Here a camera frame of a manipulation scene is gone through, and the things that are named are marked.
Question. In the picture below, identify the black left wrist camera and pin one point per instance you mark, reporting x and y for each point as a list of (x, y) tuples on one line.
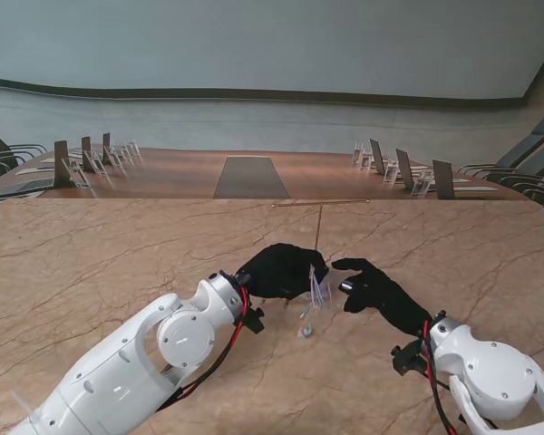
[(254, 319)]

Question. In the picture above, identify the grey desk pad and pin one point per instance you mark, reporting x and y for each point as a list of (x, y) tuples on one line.
[(476, 188), (36, 170), (22, 186)]

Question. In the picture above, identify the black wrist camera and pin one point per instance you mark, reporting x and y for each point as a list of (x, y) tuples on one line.
[(405, 358), (254, 319)]

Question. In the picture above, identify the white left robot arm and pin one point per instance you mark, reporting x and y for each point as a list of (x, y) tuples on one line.
[(131, 367)]

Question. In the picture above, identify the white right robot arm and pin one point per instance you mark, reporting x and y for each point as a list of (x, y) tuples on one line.
[(489, 371)]

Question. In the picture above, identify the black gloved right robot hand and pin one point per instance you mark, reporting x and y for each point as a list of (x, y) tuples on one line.
[(381, 296)]

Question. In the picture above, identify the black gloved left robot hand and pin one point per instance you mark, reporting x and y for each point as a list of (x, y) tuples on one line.
[(281, 272)]

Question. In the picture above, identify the dark upright desk monitor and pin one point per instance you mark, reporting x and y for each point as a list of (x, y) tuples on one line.
[(404, 167), (443, 179), (61, 163), (376, 156), (86, 151), (106, 145)]

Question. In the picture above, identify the brown wooden conference table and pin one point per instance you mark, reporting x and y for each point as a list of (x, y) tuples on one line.
[(177, 176)]

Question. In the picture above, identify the gold T rack marble base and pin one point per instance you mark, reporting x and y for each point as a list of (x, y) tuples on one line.
[(319, 222)]

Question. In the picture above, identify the clear acrylic name holder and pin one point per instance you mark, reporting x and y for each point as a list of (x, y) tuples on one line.
[(134, 149), (114, 158), (366, 161), (95, 163), (391, 172), (357, 154), (421, 185), (72, 172), (125, 153)]

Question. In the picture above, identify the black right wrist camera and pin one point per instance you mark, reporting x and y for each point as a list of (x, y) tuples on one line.
[(405, 358)]

